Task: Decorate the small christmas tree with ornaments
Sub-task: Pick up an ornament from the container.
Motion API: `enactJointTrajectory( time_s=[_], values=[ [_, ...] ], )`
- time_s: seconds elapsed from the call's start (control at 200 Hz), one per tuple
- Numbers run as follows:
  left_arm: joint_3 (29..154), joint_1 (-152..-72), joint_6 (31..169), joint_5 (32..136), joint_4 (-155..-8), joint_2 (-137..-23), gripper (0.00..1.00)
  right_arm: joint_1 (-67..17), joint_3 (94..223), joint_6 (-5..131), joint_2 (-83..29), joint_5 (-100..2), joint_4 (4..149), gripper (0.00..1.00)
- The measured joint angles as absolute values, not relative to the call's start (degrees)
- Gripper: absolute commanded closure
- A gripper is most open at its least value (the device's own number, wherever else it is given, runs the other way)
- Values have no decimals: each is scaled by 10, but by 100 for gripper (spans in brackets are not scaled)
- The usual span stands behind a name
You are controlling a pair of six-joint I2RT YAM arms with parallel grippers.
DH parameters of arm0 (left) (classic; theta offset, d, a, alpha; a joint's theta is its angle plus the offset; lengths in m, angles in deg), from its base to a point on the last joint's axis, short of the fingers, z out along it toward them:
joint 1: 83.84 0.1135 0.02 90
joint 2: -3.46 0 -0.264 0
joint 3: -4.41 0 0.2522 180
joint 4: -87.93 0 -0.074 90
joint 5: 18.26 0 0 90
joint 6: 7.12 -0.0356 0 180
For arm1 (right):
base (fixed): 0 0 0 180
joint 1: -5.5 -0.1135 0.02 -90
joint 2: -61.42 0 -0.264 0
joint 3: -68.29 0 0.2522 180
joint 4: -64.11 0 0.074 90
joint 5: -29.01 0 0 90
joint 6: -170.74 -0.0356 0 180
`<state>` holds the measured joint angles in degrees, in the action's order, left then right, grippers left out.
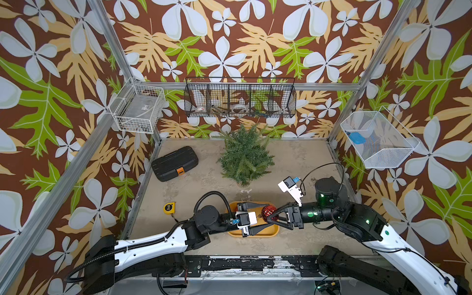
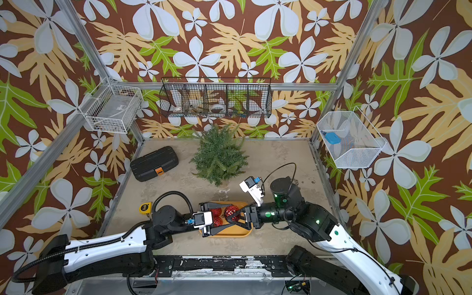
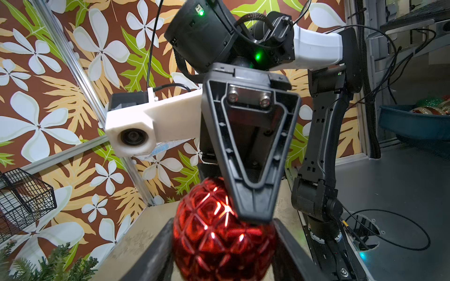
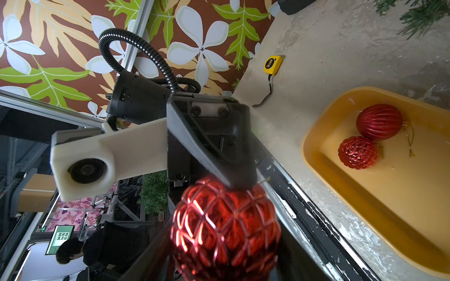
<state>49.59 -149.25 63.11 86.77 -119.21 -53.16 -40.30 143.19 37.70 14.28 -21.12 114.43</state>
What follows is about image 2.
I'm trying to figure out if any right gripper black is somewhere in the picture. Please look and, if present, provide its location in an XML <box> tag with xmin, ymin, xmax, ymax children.
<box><xmin>229</xmin><ymin>202</ymin><xmax>296</xmax><ymax>231</ymax></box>

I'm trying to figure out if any red ornament ball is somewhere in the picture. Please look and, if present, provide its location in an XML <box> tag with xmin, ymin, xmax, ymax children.
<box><xmin>213</xmin><ymin>216</ymin><xmax>223</xmax><ymax>227</ymax></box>
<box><xmin>210</xmin><ymin>208</ymin><xmax>223</xmax><ymax>218</ymax></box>
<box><xmin>224</xmin><ymin>205</ymin><xmax>240</xmax><ymax>222</ymax></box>

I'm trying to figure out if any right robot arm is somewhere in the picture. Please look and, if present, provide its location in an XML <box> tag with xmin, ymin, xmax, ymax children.
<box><xmin>225</xmin><ymin>177</ymin><xmax>417</xmax><ymax>295</ymax></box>

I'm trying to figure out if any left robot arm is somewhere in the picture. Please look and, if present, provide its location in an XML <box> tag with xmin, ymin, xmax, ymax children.
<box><xmin>12</xmin><ymin>191</ymin><xmax>241</xmax><ymax>295</ymax></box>

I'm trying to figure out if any small green christmas tree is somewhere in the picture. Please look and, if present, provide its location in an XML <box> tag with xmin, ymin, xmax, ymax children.
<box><xmin>191</xmin><ymin>125</ymin><xmax>248</xmax><ymax>186</ymax></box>

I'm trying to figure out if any yellow plastic tray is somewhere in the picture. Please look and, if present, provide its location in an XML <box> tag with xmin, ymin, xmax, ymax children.
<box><xmin>199</xmin><ymin>201</ymin><xmax>251</xmax><ymax>238</ymax></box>

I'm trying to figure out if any yellow tape measure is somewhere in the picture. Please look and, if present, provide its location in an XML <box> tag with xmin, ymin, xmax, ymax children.
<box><xmin>139</xmin><ymin>202</ymin><xmax>152</xmax><ymax>215</ymax></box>

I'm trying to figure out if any black plastic tool case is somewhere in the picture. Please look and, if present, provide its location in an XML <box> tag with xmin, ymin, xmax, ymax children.
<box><xmin>130</xmin><ymin>146</ymin><xmax>179</xmax><ymax>182</ymax></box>

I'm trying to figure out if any white tape roll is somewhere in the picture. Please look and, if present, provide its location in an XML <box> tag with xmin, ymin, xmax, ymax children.
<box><xmin>210</xmin><ymin>103</ymin><xmax>227</xmax><ymax>114</ymax></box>

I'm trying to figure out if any blue object in basket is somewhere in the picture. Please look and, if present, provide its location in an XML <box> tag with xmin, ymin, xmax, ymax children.
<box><xmin>324</xmin><ymin>132</ymin><xmax>341</xmax><ymax>145</ymax></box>

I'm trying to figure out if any white mesh basket right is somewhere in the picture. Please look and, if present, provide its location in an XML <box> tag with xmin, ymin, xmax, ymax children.
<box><xmin>317</xmin><ymin>107</ymin><xmax>387</xmax><ymax>170</ymax></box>

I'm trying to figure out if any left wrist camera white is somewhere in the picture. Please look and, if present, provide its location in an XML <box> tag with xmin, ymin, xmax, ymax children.
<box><xmin>192</xmin><ymin>211</ymin><xmax>213</xmax><ymax>229</ymax></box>

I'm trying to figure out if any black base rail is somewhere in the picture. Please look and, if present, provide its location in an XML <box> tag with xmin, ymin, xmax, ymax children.
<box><xmin>146</xmin><ymin>254</ymin><xmax>293</xmax><ymax>280</ymax></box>

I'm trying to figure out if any black wire basket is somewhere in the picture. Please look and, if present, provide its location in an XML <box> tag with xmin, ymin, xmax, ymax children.
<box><xmin>157</xmin><ymin>77</ymin><xmax>273</xmax><ymax>118</ymax></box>

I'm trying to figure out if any white wire basket left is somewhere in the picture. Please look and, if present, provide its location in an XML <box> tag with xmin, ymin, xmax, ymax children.
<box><xmin>79</xmin><ymin>78</ymin><xmax>143</xmax><ymax>134</ymax></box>

